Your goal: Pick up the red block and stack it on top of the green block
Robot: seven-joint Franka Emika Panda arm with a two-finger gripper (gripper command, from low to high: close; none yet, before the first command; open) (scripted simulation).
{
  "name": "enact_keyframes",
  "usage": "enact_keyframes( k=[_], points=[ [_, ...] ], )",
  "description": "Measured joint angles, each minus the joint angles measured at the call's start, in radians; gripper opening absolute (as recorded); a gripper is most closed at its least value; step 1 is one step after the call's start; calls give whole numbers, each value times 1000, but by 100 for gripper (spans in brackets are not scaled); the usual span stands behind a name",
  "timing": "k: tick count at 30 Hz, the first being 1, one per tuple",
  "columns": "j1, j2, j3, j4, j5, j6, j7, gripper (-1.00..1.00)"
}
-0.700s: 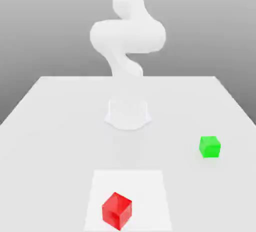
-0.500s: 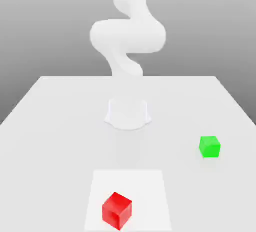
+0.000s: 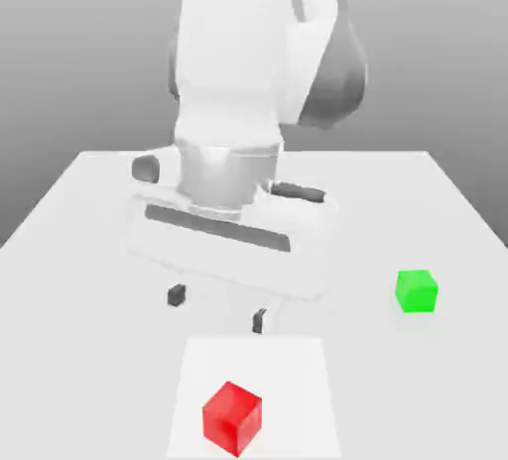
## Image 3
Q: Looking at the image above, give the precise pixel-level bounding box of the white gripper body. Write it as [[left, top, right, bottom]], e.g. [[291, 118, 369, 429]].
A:
[[125, 184, 341, 303]]

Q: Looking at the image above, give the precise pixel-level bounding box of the small red cube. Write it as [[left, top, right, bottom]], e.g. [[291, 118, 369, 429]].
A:
[[200, 380, 264, 459]]

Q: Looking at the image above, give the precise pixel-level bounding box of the small green cube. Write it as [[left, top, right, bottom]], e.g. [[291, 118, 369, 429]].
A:
[[394, 269, 440, 314]]

